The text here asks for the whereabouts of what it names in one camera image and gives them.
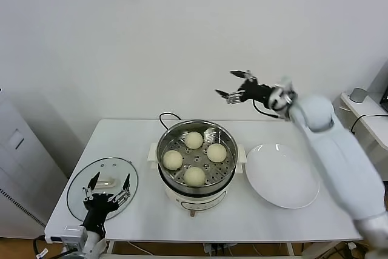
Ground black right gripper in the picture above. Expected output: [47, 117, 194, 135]
[215, 70, 272, 107]

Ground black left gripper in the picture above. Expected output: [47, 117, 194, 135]
[81, 171, 132, 232]

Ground glass pot lid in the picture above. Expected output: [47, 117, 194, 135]
[66, 157, 139, 223]

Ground white steamed baozi bun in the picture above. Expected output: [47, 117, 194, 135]
[184, 167, 206, 187]
[184, 131, 204, 150]
[162, 150, 184, 170]
[206, 143, 227, 163]

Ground perforated steel steamer basket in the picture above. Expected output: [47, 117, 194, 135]
[156, 121, 239, 195]

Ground cream electric cooker base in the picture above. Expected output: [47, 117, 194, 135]
[147, 143, 247, 218]

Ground grey white cabinet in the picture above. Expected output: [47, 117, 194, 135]
[0, 87, 69, 240]

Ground white round plate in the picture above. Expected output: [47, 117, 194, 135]
[245, 143, 321, 210]

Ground power strip under table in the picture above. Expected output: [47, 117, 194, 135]
[202, 242, 239, 255]

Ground white side desk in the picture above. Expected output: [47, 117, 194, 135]
[332, 91, 388, 181]

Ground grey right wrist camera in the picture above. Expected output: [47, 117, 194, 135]
[272, 75, 296, 111]

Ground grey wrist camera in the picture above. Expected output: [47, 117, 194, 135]
[50, 225, 89, 246]
[272, 75, 296, 111]

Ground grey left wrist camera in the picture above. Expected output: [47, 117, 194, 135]
[50, 225, 89, 246]

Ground black cooker power cord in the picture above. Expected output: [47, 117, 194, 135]
[159, 112, 184, 132]

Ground black adapter power cable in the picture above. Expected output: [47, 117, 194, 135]
[351, 114, 381, 134]

